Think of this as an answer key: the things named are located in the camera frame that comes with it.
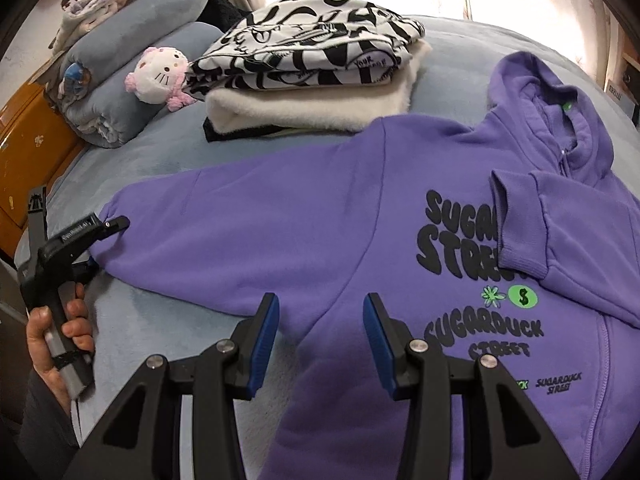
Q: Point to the person's left hand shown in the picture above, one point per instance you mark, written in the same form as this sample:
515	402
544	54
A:
40	345

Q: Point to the white fluffy garment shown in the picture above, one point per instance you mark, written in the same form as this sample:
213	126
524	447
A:
310	105

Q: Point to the black and white printed garment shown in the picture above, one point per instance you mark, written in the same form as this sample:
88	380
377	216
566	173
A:
300	45

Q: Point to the white and pink plush toy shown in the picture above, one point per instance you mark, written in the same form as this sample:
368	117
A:
155	75

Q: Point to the orange wooden headboard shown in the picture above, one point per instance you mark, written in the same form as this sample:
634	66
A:
30	150

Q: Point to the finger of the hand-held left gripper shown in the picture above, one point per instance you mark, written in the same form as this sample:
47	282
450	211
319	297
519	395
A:
117	224
84	271

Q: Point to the wooden bookshelf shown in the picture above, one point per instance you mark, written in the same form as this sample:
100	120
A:
625	80

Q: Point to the purple hoodie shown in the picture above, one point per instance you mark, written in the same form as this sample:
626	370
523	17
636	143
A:
310	220

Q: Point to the dark fluffy cloth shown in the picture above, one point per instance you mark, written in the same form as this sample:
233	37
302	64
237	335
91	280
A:
222	10

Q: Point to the person's left forearm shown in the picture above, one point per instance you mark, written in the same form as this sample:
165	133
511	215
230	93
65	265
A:
35	435

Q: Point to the small blue plush toy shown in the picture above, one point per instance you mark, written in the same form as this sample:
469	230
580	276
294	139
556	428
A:
76	76

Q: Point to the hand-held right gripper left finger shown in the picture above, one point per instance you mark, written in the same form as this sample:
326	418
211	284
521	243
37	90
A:
262	345

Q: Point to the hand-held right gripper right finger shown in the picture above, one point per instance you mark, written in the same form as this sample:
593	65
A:
380	340

